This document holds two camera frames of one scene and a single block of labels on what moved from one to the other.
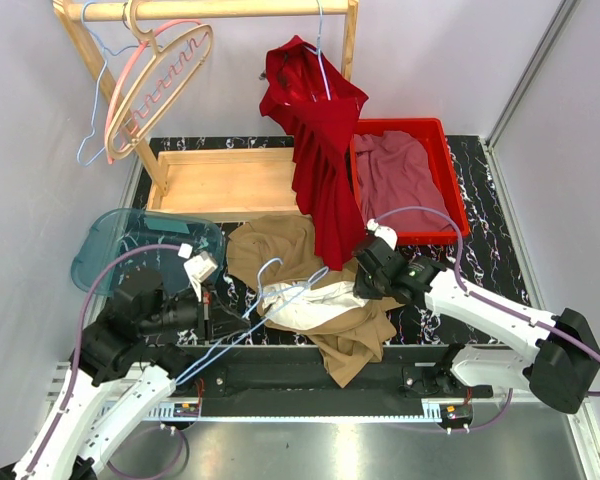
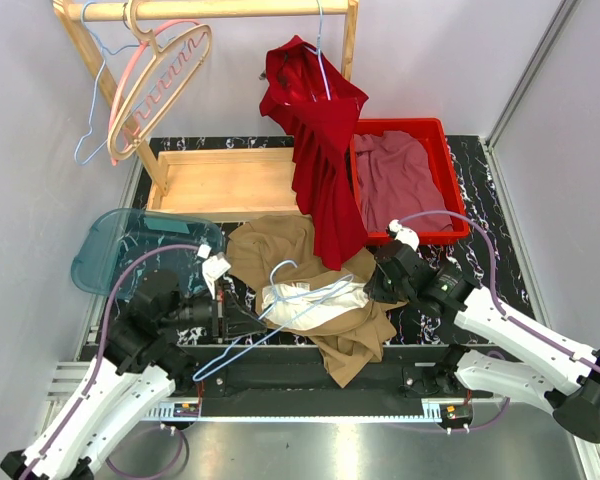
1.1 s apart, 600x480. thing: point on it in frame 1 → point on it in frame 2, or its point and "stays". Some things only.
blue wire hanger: [312, 285] → [260, 339]
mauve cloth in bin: [393, 174] stays
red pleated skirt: [307, 95] stays
